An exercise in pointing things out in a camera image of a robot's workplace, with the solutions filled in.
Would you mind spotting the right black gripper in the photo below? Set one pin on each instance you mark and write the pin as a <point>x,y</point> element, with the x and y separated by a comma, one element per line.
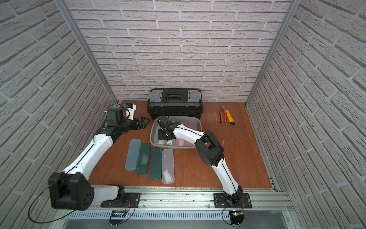
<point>160,136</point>

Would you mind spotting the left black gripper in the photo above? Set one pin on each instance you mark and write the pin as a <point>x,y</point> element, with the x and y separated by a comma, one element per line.
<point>136,123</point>

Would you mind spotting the pink pencil case with label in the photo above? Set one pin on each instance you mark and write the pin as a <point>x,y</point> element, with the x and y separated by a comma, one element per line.
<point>180,142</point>

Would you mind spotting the plain pink pencil case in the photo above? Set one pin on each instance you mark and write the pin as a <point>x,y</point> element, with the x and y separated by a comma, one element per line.
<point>193,126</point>

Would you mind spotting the clear pencil case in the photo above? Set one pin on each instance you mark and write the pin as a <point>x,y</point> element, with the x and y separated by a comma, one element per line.
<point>161,142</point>
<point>167,166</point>

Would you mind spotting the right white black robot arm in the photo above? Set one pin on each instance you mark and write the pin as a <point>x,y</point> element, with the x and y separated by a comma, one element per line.
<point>210,151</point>

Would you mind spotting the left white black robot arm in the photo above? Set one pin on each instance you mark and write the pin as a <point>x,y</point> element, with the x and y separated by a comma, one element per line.
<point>70,189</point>

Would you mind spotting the grey plastic storage tray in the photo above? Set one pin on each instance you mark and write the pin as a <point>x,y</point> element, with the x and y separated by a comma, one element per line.
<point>182,119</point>

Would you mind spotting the dark green flat pencil case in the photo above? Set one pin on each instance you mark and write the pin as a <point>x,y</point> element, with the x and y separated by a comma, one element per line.
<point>156,164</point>

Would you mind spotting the grey-blue pencil case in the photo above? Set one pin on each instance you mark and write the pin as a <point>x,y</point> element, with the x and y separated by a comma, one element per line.
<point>133,154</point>

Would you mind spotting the dark green translucent pencil case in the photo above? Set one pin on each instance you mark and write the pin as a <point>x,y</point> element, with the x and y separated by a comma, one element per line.
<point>143,159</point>

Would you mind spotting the black plastic toolbox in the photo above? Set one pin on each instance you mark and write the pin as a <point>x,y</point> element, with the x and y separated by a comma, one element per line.
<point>175,102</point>

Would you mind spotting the yellow utility knife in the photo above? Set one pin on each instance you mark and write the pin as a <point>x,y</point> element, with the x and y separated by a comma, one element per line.
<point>228,117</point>

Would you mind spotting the left controller board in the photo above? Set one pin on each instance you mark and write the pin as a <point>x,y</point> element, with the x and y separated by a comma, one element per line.
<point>118,217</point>

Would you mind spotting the controller board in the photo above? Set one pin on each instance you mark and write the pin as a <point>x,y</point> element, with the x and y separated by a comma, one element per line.
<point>118,217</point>
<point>236,217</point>

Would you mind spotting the right controller board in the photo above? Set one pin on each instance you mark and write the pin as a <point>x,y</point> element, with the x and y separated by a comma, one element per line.
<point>236,217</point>

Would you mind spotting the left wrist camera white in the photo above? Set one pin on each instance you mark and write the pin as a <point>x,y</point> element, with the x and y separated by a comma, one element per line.
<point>129,110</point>

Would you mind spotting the orange handled pliers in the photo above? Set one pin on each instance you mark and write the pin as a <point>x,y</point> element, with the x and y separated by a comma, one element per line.
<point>222,114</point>

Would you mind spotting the aluminium rail frame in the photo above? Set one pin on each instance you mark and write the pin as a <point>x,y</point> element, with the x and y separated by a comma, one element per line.
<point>162,207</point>

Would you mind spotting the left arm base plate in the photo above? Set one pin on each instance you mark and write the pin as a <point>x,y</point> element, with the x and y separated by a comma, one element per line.
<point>122,201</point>

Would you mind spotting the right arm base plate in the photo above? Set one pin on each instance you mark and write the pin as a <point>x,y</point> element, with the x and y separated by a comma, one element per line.
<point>222,200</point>

